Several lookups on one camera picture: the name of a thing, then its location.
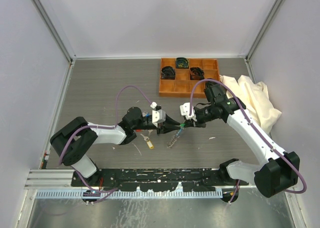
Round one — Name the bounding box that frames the blue-handled keyring with rings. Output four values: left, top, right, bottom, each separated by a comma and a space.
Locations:
167, 126, 184, 149

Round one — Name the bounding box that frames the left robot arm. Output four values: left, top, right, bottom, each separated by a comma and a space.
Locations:
49, 106, 181, 186

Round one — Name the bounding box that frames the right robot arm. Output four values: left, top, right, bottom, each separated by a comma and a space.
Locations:
179, 82, 300, 198

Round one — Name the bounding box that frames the yellow tag key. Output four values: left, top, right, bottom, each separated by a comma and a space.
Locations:
140, 134, 154, 150

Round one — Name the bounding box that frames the rolled brown belt middle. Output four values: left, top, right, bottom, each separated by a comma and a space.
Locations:
189, 67, 205, 80

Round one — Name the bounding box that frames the rolled belt left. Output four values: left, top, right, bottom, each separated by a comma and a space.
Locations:
160, 66, 176, 80

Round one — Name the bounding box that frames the wooden compartment tray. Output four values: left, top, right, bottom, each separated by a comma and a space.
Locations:
158, 58, 220, 98

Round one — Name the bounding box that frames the rolled belt top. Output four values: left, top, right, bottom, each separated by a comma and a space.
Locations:
175, 57, 189, 69

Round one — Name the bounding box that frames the cream cloth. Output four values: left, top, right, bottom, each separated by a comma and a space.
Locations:
220, 75, 282, 134

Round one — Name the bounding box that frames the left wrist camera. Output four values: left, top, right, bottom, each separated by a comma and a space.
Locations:
151, 109, 166, 127

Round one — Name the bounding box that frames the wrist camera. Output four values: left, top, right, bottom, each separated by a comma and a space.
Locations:
151, 109, 166, 127
179, 102, 197, 121

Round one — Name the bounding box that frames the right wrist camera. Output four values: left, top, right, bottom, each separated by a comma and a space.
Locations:
179, 102, 197, 121

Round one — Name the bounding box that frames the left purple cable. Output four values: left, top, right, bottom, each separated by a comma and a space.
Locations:
58, 85, 157, 166

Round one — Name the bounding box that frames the purple cable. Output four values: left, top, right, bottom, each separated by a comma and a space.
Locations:
188, 79, 308, 204
58, 85, 157, 166

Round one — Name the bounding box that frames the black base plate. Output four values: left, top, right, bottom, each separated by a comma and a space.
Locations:
85, 168, 237, 192

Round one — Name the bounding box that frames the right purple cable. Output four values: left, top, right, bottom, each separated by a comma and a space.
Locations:
188, 79, 308, 204

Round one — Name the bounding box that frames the aluminium rail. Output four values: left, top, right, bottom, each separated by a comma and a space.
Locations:
24, 167, 261, 189

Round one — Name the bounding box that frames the grey cable duct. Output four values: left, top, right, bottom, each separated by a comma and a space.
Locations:
35, 189, 223, 200

